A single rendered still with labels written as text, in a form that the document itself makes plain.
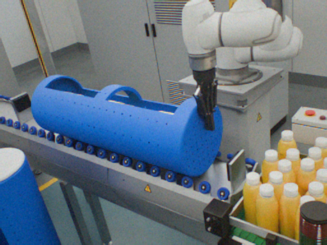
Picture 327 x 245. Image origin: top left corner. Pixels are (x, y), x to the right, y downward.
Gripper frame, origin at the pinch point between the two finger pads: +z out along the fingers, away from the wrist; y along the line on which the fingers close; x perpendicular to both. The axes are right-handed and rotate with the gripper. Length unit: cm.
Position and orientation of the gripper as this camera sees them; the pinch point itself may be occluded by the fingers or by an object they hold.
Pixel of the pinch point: (209, 120)
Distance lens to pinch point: 132.3
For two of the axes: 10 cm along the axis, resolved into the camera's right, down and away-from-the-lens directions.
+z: 1.6, 8.6, 4.8
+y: 6.0, -4.7, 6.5
